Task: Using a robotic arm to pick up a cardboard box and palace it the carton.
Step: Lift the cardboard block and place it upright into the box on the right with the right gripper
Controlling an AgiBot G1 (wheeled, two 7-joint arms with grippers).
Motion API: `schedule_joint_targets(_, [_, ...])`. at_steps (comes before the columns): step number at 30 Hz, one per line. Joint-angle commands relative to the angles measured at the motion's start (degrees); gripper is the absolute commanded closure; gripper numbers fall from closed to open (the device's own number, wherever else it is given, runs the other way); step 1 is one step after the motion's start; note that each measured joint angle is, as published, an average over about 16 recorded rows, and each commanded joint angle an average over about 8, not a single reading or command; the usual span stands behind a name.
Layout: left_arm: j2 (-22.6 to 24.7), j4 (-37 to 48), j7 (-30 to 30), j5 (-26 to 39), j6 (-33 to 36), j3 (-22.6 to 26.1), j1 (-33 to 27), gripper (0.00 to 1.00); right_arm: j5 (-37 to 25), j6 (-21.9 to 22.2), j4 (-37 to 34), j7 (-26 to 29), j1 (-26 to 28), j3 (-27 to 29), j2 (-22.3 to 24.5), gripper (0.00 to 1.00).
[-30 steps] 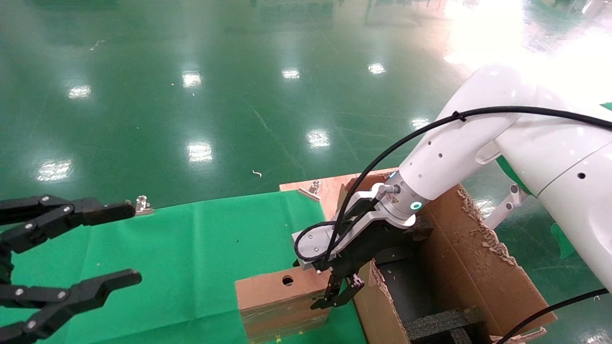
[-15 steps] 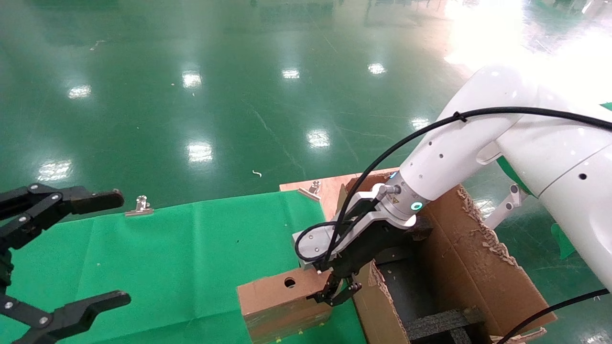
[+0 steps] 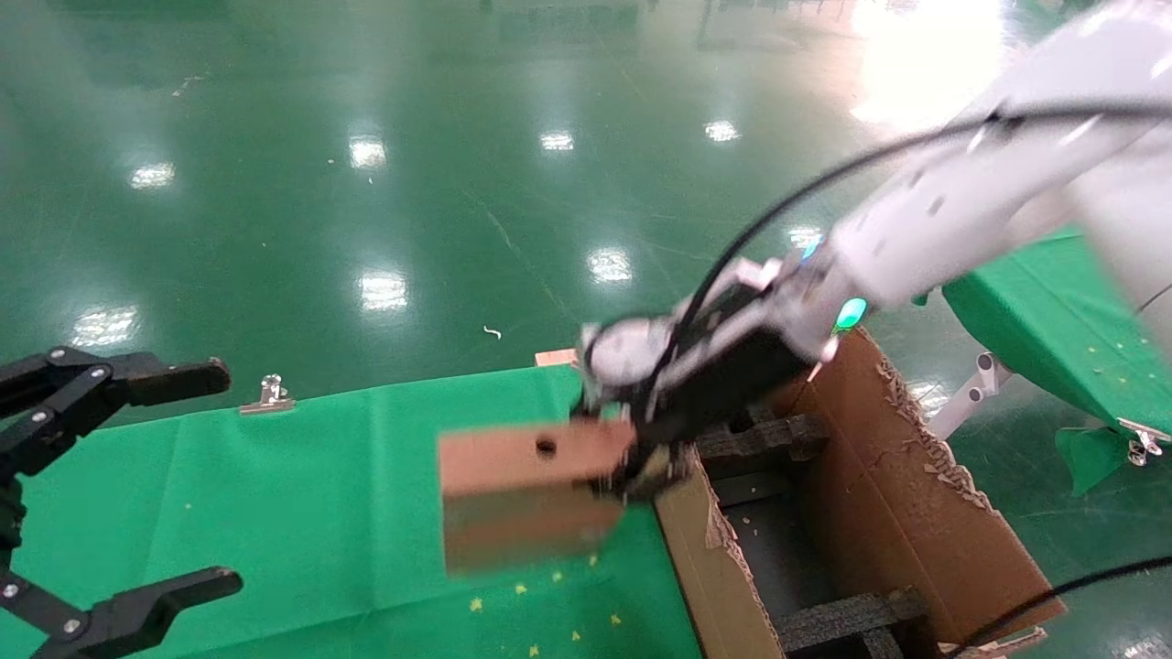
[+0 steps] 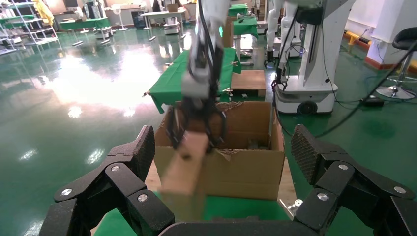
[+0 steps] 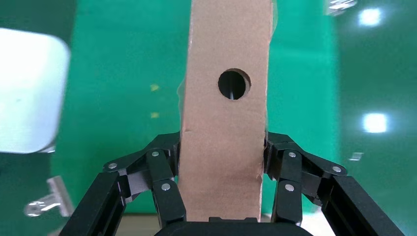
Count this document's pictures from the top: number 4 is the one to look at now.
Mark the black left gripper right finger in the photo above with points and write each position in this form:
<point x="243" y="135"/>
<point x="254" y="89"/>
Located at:
<point x="345" y="185"/>

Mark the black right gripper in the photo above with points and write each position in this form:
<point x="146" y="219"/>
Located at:
<point x="202" y="106"/>

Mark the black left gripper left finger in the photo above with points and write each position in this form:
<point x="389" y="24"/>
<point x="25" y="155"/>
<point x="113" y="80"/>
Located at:
<point x="107" y="185"/>

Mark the small brown cardboard box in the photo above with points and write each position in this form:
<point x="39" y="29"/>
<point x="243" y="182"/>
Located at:
<point x="185" y="169"/>

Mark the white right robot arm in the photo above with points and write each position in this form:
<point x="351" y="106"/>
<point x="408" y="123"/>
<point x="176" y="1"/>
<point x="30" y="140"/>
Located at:
<point x="211" y="19"/>

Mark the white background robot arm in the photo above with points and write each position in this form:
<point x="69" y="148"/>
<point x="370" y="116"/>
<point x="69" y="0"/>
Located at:
<point x="272" y="26"/>

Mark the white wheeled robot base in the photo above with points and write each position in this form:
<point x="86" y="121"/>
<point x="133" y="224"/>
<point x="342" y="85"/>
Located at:
<point x="312" y="88"/>

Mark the large open cardboard carton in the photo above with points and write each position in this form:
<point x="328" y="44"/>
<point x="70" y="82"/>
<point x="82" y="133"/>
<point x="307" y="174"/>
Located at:
<point x="247" y="172"/>

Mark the green tablecloth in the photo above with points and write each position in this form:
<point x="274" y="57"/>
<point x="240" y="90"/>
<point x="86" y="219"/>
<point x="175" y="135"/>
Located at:
<point x="234" y="208"/>
<point x="169" y="81"/>

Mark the low wooden platform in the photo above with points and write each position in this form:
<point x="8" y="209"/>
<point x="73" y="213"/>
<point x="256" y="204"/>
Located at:
<point x="249" y="81"/>

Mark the black power adapter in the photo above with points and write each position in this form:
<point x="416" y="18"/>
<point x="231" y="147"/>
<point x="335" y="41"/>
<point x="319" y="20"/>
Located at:
<point x="373" y="102"/>

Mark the green covered background table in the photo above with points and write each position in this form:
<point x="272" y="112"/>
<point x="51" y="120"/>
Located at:
<point x="246" y="26"/>
<point x="84" y="23"/>
<point x="238" y="9"/>

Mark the white background table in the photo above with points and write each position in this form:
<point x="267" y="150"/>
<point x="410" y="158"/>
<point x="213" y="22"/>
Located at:
<point x="163" y="13"/>

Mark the white standing fan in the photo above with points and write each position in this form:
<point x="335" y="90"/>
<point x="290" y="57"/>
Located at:
<point x="119" y="11"/>

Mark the yellow floor barrier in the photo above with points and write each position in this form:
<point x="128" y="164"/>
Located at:
<point x="355" y="37"/>

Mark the black office stool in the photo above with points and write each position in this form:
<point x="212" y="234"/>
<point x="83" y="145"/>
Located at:
<point x="405" y="37"/>

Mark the white metal shelf rack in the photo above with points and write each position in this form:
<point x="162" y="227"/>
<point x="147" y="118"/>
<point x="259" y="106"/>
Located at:
<point x="29" y="29"/>

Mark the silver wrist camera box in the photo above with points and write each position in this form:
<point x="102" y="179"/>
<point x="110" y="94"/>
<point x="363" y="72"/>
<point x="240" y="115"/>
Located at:
<point x="195" y="84"/>

